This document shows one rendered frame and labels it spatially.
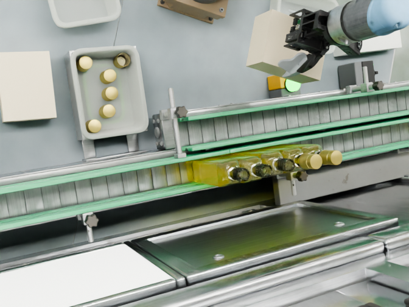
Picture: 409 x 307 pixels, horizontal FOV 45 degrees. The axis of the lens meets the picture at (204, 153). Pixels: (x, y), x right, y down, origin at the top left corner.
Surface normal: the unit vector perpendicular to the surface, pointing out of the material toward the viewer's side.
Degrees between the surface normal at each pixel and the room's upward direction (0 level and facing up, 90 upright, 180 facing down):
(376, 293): 90
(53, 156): 0
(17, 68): 0
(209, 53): 0
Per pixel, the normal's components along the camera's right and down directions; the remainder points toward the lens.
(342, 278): 0.41, 0.02
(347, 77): -0.90, 0.15
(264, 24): -0.89, -0.20
